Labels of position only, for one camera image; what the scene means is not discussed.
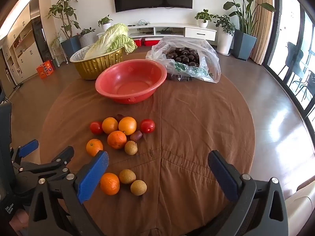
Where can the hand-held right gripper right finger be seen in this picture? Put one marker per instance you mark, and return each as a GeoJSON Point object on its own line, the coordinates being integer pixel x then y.
{"type": "Point", "coordinates": [224, 178]}

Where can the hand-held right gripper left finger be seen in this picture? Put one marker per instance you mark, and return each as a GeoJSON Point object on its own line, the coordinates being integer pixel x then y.
{"type": "Point", "coordinates": [91, 178]}

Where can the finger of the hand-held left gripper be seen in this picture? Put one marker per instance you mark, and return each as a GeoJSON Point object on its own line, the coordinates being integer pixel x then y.
{"type": "Point", "coordinates": [60, 158]}
{"type": "Point", "coordinates": [28, 148]}

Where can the orange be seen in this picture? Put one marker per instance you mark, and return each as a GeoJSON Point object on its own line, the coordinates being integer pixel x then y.
{"type": "Point", "coordinates": [110, 125]}
{"type": "Point", "coordinates": [109, 184]}
{"type": "Point", "coordinates": [117, 139]}
{"type": "Point", "coordinates": [94, 147]}
{"type": "Point", "coordinates": [127, 125]}

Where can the brown longan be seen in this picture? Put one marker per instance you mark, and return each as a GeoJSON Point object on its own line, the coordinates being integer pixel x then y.
{"type": "Point", "coordinates": [127, 176]}
{"type": "Point", "coordinates": [131, 147]}
{"type": "Point", "coordinates": [138, 187]}

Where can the red tomato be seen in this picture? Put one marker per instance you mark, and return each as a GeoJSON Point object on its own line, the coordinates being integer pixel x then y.
{"type": "Point", "coordinates": [96, 127]}
{"type": "Point", "coordinates": [147, 125]}

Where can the red plastic basin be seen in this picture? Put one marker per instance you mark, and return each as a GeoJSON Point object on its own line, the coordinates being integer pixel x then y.
{"type": "Point", "coordinates": [130, 81]}

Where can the person's left hand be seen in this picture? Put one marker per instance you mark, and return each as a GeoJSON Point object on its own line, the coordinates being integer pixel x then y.
{"type": "Point", "coordinates": [21, 222]}

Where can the small dark red date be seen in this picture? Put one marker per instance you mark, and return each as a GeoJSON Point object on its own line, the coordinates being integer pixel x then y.
{"type": "Point", "coordinates": [137, 135]}

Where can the orange cardboard box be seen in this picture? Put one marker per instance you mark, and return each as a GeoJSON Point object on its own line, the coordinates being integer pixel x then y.
{"type": "Point", "coordinates": [45, 70]}

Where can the beige chair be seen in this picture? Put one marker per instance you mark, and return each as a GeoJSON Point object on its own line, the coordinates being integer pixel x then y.
{"type": "Point", "coordinates": [302, 201]}

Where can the gold foil bowl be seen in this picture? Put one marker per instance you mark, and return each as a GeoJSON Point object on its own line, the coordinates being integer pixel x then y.
{"type": "Point", "coordinates": [98, 64]}

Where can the clear plastic bag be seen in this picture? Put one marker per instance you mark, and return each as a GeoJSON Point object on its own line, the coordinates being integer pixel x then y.
{"type": "Point", "coordinates": [196, 64]}

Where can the plant in ribbed white planter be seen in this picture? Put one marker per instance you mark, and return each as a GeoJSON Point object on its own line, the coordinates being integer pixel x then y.
{"type": "Point", "coordinates": [86, 39]}

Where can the dark outdoor chair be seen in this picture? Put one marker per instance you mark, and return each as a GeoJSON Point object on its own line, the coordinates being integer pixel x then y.
{"type": "Point", "coordinates": [308, 83]}
{"type": "Point", "coordinates": [294, 54]}

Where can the napa cabbage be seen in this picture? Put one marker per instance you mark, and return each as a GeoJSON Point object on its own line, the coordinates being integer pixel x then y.
{"type": "Point", "coordinates": [110, 39]}

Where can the pile of dark chestnuts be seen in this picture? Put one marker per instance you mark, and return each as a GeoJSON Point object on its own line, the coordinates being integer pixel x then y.
{"type": "Point", "coordinates": [183, 55]}

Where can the large-leaf plant in dark planter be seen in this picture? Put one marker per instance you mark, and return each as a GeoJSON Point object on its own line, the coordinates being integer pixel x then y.
{"type": "Point", "coordinates": [244, 45]}

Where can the tall plant in grey planter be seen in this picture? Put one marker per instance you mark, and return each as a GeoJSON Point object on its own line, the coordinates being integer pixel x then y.
{"type": "Point", "coordinates": [65, 14]}

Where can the bushy plant in white planter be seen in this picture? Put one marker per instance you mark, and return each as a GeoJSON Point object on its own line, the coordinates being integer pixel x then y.
{"type": "Point", "coordinates": [225, 39]}

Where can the red storage box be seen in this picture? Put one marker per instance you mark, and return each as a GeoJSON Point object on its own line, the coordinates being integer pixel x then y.
{"type": "Point", "coordinates": [152, 41]}
{"type": "Point", "coordinates": [137, 41]}

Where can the small plant in white pot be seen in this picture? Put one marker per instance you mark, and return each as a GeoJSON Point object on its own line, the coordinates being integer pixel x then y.
{"type": "Point", "coordinates": [105, 22]}

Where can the white television stand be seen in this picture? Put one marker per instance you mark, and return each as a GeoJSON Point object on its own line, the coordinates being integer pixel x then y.
{"type": "Point", "coordinates": [199, 32]}

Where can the black set-top box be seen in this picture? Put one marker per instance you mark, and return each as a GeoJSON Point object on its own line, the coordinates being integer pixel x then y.
{"type": "Point", "coordinates": [167, 32]}

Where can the beige curtain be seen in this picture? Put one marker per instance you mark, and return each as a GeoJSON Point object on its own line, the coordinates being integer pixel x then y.
{"type": "Point", "coordinates": [262, 22]}

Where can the leafy plant in white pot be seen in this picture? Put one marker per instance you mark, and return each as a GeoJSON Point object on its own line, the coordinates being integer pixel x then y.
{"type": "Point", "coordinates": [203, 17]}

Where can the white wall cabinet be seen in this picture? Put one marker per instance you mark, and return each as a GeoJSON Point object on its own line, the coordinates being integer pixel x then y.
{"type": "Point", "coordinates": [22, 49]}

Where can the black sliding door frame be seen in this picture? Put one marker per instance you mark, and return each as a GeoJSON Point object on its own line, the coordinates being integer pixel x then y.
{"type": "Point", "coordinates": [276, 29]}

